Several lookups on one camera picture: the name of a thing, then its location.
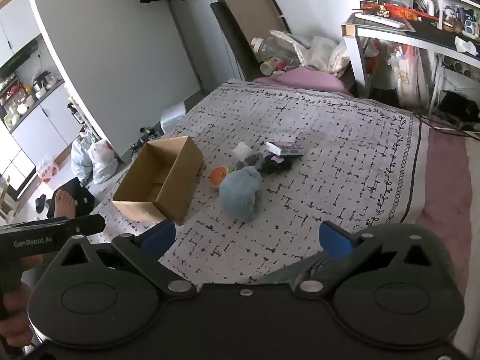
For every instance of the round white speaker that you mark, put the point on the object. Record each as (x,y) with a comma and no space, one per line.
(470,26)

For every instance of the orange bag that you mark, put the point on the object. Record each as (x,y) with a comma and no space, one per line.
(373,58)

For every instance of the red packet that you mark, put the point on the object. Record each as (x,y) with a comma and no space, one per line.
(408,11)

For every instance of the brown cardboard box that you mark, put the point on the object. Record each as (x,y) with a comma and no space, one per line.
(168,180)

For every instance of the person's foot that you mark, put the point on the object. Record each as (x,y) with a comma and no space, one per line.
(63,204)

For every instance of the white plastic bags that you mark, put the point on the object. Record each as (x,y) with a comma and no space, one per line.
(322,50)

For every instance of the clear plastic bottle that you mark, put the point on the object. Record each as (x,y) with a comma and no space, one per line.
(268,48)

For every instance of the small printed box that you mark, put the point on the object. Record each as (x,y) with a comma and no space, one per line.
(285,148)

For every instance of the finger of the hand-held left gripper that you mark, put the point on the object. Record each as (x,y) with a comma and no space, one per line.
(82,198)
(86,225)

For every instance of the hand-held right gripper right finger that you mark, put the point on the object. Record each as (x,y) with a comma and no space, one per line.
(335,238)

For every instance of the pink white pack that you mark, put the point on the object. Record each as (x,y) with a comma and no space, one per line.
(48,170)

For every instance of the blue soft cloth bundle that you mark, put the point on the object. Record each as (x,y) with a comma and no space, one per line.
(240,191)

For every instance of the orange plush toy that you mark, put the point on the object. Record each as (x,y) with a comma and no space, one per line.
(218,177)

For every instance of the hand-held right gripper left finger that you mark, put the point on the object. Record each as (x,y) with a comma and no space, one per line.
(159,238)

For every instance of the grey cloth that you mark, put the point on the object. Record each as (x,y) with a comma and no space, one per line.
(247,161)

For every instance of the white kitchen cabinet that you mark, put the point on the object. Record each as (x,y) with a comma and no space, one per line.
(48,120)

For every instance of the row of white tubes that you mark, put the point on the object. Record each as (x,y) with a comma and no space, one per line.
(457,66)

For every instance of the brown framed board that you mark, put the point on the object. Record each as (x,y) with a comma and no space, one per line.
(234,41)
(251,3)

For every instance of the white desk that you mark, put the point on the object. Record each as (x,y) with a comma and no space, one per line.
(358,58)

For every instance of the black cloth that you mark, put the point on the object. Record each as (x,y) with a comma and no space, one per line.
(275,167)

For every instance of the pink white hanging bag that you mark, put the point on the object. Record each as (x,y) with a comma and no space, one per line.
(408,71)

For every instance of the black slipper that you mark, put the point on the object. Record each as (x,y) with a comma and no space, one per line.
(42,204)

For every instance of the white red plastic bag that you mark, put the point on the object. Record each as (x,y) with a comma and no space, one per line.
(103,161)

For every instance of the assorted kitchenware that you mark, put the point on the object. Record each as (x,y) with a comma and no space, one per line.
(22,101)

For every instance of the black tripod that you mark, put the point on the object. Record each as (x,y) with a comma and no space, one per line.
(144,137)

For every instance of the person's left hand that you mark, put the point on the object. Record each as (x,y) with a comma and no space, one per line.
(17,303)

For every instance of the long white remote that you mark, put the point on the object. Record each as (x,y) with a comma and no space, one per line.
(378,19)

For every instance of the white black patterned blanket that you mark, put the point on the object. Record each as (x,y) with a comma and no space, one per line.
(337,150)

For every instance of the pink pillow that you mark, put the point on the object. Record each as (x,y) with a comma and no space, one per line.
(311,80)

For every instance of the black desk mat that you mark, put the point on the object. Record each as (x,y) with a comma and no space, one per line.
(431,30)

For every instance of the grey blue plastic bag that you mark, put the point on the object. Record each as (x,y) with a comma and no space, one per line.
(80,159)

